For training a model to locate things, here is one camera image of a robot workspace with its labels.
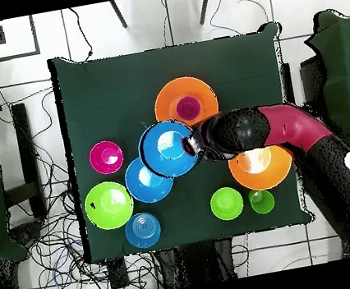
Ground large orange plastic bowl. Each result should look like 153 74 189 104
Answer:
226 142 298 196
150 71 223 134

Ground small translucent blue bowl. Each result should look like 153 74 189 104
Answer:
122 209 164 252

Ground green plastic cup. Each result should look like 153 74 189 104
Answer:
246 186 278 217

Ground dark green table cloth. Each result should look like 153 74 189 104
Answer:
47 18 316 265

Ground small green plastic bowl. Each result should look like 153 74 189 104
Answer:
207 184 247 223

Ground purple plastic cup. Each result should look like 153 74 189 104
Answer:
173 94 204 124

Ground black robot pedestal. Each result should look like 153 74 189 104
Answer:
154 237 240 289

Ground blue plastic bowl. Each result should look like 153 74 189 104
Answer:
121 151 177 207
133 115 206 183

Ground thin black floor cable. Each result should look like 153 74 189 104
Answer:
67 4 96 62

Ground black power strip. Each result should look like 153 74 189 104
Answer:
105 257 131 289

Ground black box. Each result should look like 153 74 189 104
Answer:
296 53 333 109

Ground large green plastic bowl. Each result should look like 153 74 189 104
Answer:
81 177 138 234

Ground black tripod leg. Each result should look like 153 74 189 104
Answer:
195 0 220 27
108 0 130 32

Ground black floor stand bar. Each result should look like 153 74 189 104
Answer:
0 101 49 225

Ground black stand base with knob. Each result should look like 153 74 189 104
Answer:
7 219 48 251

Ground small pink plastic bowl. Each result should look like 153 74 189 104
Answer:
86 137 127 177

